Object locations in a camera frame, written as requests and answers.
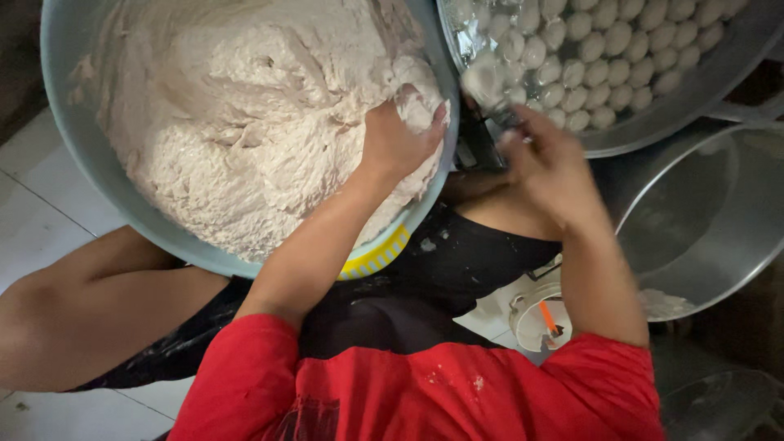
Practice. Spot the person's right hand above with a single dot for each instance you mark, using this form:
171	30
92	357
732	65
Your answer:
551	174

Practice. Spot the person's left hand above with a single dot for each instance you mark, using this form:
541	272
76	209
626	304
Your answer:
392	144

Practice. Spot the person's right fingers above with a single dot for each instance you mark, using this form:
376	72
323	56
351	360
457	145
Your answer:
520	132

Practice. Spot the metal spoon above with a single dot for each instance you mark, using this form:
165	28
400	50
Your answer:
499	113

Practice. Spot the pale meatball dough mass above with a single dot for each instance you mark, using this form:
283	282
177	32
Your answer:
245	122

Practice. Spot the person's right leg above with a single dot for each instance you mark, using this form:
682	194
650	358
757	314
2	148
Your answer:
496	211

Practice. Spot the person's leg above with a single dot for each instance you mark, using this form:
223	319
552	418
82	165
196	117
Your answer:
496	211
92	312

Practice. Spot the rows of raw meatballs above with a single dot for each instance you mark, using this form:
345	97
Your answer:
606	55

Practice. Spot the black shorts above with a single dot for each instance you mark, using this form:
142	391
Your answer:
441	269

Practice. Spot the orange stick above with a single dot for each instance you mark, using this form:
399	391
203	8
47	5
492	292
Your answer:
548	317

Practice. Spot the yellow striped plastic stool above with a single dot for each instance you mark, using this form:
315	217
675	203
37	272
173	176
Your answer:
377	258

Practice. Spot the white plastic cup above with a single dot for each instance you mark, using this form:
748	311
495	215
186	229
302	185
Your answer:
533	328

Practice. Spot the large steel pot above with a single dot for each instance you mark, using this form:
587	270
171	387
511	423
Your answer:
704	214

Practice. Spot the round metal tray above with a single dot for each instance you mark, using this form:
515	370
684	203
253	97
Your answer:
723	92
756	107

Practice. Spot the white dough residue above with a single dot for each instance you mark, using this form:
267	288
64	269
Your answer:
664	304

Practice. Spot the red shirt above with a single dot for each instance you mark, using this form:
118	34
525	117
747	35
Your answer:
429	392

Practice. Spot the round metal lid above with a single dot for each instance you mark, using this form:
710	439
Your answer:
716	407

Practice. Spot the light blue plastic basin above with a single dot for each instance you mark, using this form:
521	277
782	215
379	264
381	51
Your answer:
79	153

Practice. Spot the person's left leg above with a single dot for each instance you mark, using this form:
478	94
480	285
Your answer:
92	312

